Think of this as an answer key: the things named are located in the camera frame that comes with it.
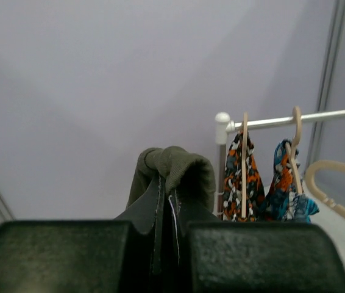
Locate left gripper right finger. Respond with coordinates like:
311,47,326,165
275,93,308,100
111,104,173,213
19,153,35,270
171,193,345,292

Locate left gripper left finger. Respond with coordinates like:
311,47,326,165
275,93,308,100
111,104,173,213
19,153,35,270
0,175,165,292

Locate orange black camo shorts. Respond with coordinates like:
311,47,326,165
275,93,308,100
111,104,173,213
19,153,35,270
222,131,265,222

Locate olive green shorts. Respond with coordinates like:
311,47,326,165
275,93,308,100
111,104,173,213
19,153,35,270
126,146,216,214

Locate blue orange patterned shorts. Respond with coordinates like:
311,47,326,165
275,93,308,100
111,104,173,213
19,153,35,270
265,139,319,223

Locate wooden hanger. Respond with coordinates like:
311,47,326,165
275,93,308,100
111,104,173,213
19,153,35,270
285,106,303,195
241,112,248,219
305,160,345,220

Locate silver clothes rack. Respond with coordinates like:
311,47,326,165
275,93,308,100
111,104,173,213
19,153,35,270
213,110,345,217

